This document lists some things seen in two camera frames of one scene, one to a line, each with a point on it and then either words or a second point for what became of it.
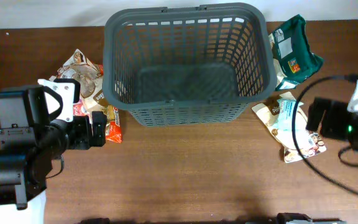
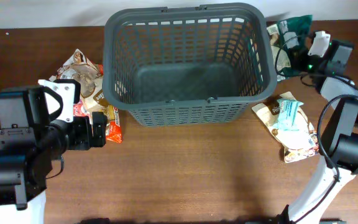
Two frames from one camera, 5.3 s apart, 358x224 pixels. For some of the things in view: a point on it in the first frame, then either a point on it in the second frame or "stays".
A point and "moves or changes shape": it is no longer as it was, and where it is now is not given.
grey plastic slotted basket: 188,65 stays
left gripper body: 84,132 stays
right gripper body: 327,117 -> 299,58
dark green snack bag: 293,57 moves or changes shape
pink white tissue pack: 78,108 stays
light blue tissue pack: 286,107 stays
